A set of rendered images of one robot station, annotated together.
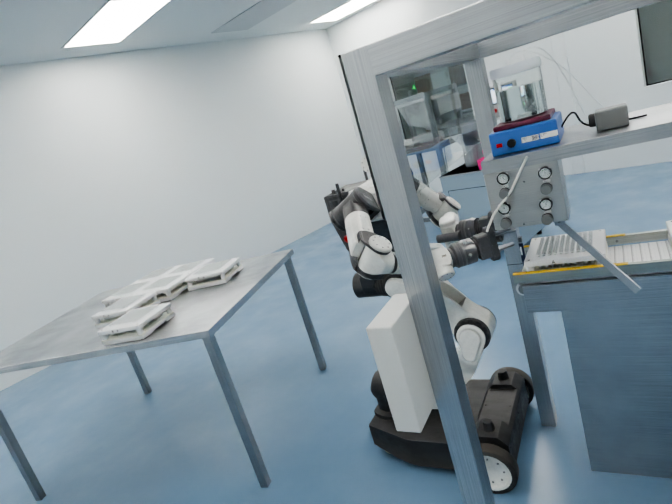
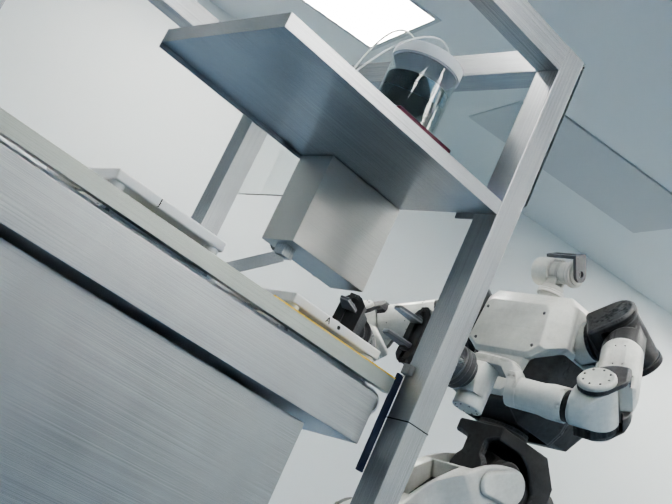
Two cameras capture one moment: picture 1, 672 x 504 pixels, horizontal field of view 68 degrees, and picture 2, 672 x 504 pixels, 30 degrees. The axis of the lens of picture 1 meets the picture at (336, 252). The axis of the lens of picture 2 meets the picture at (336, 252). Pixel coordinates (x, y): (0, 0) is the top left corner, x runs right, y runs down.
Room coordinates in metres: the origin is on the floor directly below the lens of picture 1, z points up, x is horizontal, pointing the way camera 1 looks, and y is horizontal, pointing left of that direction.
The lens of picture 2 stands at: (2.40, -2.93, 0.35)
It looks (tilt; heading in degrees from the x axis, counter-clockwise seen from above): 16 degrees up; 110
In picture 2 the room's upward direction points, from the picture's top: 25 degrees clockwise
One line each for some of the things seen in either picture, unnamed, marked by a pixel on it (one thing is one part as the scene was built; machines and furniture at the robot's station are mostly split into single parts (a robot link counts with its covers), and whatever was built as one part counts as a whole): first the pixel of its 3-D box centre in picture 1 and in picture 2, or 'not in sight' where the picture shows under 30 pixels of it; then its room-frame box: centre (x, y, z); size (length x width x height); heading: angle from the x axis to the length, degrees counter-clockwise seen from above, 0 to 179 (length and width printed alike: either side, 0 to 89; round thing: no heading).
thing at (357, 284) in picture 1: (384, 275); (504, 479); (1.99, -0.17, 0.82); 0.28 x 0.13 x 0.18; 58
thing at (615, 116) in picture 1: (608, 118); not in sight; (1.46, -0.89, 1.27); 0.10 x 0.07 x 0.06; 58
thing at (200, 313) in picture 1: (143, 308); not in sight; (2.73, 1.14, 0.81); 1.50 x 1.10 x 0.04; 71
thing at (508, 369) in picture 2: (449, 227); (494, 380); (1.94, -0.47, 0.95); 0.13 x 0.07 x 0.09; 162
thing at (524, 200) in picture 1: (526, 191); (331, 223); (1.53, -0.64, 1.11); 0.22 x 0.11 x 0.20; 58
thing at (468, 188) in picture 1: (493, 204); not in sight; (4.33, -1.49, 0.38); 0.63 x 0.57 x 0.76; 43
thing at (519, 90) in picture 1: (518, 88); (415, 90); (1.60, -0.71, 1.42); 0.15 x 0.15 x 0.19
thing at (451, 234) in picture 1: (455, 235); (464, 379); (1.88, -0.47, 0.93); 0.11 x 0.11 x 0.11; 50
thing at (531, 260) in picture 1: (565, 247); (296, 320); (1.60, -0.76, 0.86); 0.25 x 0.24 x 0.02; 148
